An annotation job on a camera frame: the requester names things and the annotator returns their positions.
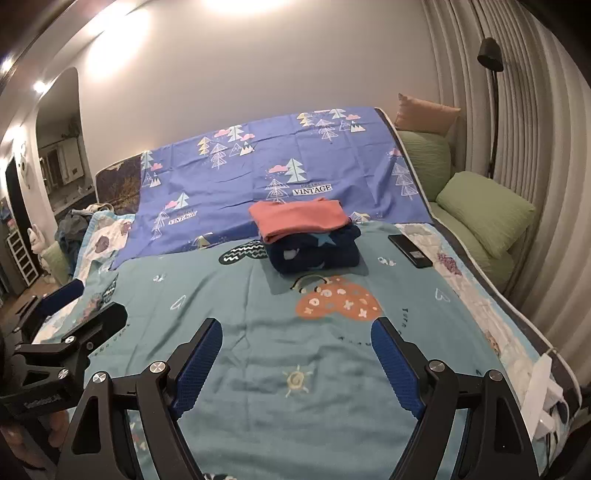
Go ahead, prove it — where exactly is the green pillow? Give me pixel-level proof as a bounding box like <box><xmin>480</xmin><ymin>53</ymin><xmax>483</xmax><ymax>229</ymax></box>
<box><xmin>436</xmin><ymin>171</ymin><xmax>535</xmax><ymax>259</ymax></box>
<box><xmin>398</xmin><ymin>131</ymin><xmax>452</xmax><ymax>202</ymax></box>

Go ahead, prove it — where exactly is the black floor lamp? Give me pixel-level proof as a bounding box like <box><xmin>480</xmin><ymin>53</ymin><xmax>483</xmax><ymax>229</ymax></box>
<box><xmin>477</xmin><ymin>37</ymin><xmax>505</xmax><ymax>178</ymax></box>

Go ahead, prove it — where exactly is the white charger and cable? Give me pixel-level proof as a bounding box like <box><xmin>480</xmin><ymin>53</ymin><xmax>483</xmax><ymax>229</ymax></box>
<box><xmin>521</xmin><ymin>352</ymin><xmax>567</xmax><ymax>439</ymax></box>

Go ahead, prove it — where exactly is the black phone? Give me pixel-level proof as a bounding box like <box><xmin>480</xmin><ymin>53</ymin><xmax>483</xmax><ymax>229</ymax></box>
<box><xmin>388</xmin><ymin>234</ymin><xmax>433</xmax><ymax>269</ymax></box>

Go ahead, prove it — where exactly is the purple tree-print sheet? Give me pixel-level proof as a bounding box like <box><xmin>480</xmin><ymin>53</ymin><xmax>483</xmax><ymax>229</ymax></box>
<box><xmin>112</xmin><ymin>107</ymin><xmax>432</xmax><ymax>268</ymax></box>

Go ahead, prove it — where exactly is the teal cartoon blanket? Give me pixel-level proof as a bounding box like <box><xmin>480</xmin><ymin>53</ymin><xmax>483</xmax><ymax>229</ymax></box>
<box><xmin>34</xmin><ymin>220</ymin><xmax>546</xmax><ymax>480</ymax></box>

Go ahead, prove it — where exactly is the peach pillow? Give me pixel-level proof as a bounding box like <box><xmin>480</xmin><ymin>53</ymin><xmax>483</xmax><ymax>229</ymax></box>
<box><xmin>394</xmin><ymin>93</ymin><xmax>462</xmax><ymax>136</ymax></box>

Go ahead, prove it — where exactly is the pile of grey clothes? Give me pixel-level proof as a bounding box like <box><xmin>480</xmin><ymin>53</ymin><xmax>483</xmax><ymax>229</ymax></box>
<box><xmin>55</xmin><ymin>204</ymin><xmax>100</xmax><ymax>276</ymax></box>

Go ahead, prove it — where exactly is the beige curtain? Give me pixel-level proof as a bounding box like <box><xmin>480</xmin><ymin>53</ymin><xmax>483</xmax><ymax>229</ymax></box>
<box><xmin>423</xmin><ymin>1</ymin><xmax>590</xmax><ymax>383</ymax></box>

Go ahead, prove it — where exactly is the green pillow near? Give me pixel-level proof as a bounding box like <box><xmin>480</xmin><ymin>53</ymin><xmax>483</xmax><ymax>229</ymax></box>
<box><xmin>436</xmin><ymin>171</ymin><xmax>535</xmax><ymax>259</ymax></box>

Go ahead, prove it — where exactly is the navy star fleece garment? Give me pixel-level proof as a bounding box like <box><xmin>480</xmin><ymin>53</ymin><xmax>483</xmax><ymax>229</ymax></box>
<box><xmin>264</xmin><ymin>223</ymin><xmax>362</xmax><ymax>275</ymax></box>

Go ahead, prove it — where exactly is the white shelf rack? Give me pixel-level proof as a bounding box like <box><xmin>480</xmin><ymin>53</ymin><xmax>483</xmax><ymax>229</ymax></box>
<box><xmin>6</xmin><ymin>230</ymin><xmax>39</xmax><ymax>288</ymax></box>

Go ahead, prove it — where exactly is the green pillow far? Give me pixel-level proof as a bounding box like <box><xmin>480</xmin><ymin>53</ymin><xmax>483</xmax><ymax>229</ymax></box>
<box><xmin>398</xmin><ymin>131</ymin><xmax>452</xmax><ymax>202</ymax></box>

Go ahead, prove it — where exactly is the left hand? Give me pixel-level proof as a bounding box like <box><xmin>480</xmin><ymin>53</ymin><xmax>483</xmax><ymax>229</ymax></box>
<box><xmin>1</xmin><ymin>411</ymin><xmax>69</xmax><ymax>468</ymax></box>

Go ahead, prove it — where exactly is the pink knit shirt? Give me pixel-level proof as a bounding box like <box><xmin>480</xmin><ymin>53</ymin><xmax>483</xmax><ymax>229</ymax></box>
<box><xmin>249</xmin><ymin>198</ymin><xmax>351</xmax><ymax>244</ymax></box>

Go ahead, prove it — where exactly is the white patterned quilt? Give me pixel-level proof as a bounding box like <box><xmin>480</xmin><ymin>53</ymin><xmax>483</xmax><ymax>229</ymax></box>
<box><xmin>396</xmin><ymin>222</ymin><xmax>582</xmax><ymax>445</ymax></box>

